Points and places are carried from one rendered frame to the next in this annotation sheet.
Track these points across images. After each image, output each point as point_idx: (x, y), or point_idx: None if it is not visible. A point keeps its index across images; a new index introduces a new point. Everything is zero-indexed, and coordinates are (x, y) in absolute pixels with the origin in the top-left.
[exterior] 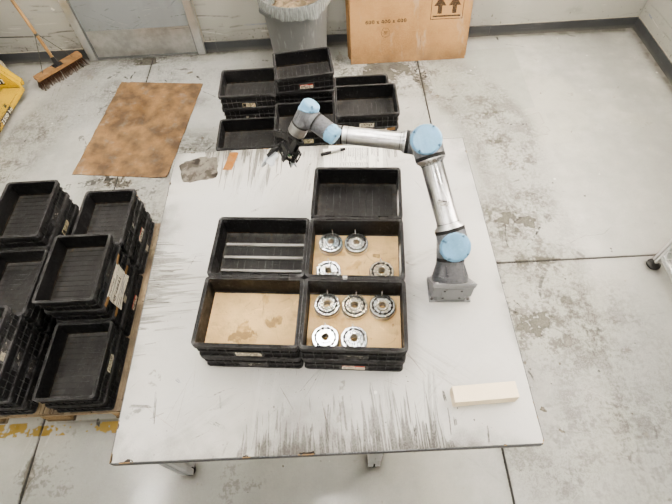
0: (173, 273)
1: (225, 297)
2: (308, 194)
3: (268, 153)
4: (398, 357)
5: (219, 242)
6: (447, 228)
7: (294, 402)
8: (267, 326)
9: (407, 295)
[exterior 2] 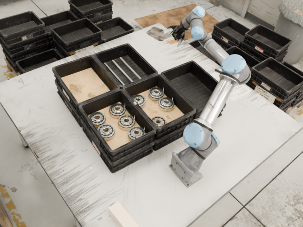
0: None
1: (91, 72)
2: None
3: (168, 27)
4: (110, 157)
5: (115, 51)
6: (198, 120)
7: (60, 135)
8: (87, 94)
9: (163, 152)
